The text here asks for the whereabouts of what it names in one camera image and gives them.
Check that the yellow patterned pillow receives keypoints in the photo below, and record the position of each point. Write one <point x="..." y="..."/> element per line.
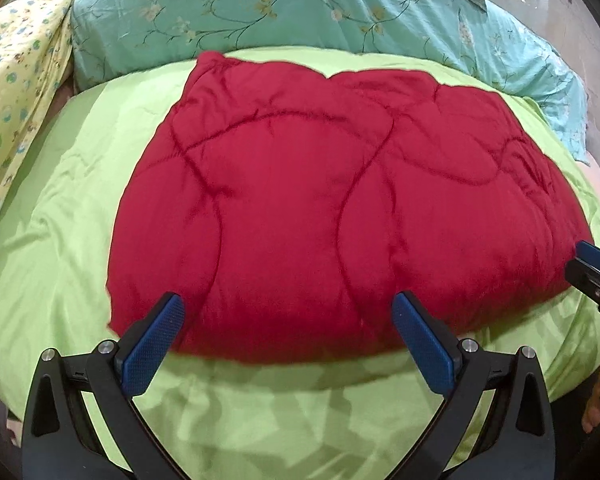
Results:
<point x="15" y="75"/>

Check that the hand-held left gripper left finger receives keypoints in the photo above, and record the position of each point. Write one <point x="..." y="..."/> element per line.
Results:
<point x="152" y="342"/>

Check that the light green bed sheet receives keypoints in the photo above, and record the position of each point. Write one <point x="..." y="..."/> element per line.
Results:
<point x="55" y="235"/>

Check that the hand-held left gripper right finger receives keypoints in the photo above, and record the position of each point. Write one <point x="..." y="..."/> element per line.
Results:
<point x="422" y="345"/>

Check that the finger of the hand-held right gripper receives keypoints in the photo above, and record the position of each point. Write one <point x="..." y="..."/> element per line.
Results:
<point x="587" y="277"/>
<point x="594" y="255"/>

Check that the red quilt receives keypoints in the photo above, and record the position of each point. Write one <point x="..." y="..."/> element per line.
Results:
<point x="330" y="210"/>

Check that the teal floral pillow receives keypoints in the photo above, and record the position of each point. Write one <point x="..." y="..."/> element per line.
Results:
<point x="305" y="15"/>

